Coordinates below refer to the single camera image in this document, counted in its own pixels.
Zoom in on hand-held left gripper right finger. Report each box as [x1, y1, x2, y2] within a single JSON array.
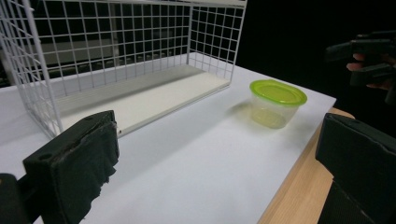
[[315, 112, 396, 224]]

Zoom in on white wire rack shelf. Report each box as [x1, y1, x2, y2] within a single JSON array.
[[0, 0, 248, 140]]

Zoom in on white table sheet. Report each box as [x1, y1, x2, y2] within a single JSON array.
[[0, 51, 337, 224]]

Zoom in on clear container with green lid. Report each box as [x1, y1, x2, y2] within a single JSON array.
[[248, 78, 308, 130]]

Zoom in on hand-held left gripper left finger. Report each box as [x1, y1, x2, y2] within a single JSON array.
[[22, 109, 120, 224]]

